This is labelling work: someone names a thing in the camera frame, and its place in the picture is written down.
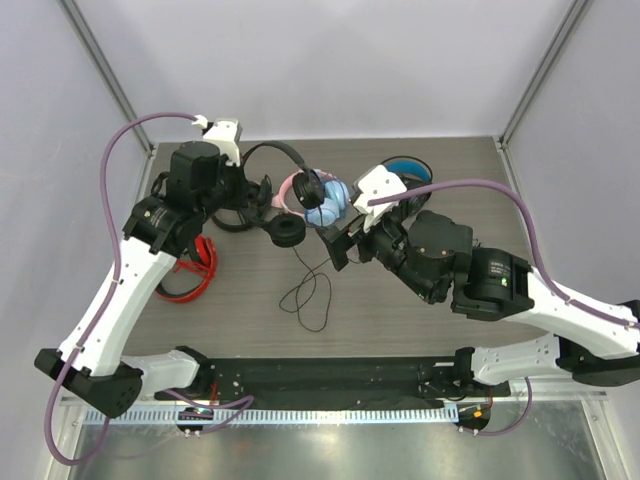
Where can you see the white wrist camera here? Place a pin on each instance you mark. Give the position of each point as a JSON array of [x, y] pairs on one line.
[[377, 183], [225, 134]]

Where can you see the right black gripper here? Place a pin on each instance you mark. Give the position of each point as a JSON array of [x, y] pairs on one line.
[[338, 248]]

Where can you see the red headphones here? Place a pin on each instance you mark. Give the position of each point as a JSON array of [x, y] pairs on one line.
[[202, 262]]

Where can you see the slotted cable duct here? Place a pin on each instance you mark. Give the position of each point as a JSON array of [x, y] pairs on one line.
[[183, 416]]

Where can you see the black blue over-ear headphones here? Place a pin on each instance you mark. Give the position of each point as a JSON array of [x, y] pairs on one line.
[[414, 173]]

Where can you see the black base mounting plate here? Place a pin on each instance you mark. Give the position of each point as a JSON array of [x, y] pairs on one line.
[[338, 384]]

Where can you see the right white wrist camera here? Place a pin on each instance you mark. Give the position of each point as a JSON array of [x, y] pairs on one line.
[[377, 183]]

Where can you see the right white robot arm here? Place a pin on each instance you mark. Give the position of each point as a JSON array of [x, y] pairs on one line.
[[597, 343]]

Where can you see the pink blue cat-ear headphones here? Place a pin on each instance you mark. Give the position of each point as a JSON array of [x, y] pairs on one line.
[[333, 208]]

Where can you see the black wired on-ear headphones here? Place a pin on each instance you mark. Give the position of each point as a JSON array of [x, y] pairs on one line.
[[288, 231]]

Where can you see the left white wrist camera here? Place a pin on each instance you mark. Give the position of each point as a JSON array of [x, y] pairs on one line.
[[225, 134]]

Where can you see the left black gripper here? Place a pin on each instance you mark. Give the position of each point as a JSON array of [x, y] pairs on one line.
[[240, 198]]

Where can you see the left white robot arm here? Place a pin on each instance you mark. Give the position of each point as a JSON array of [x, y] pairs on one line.
[[90, 363]]

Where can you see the aluminium rail front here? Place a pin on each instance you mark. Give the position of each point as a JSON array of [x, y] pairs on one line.
[[537, 394]]

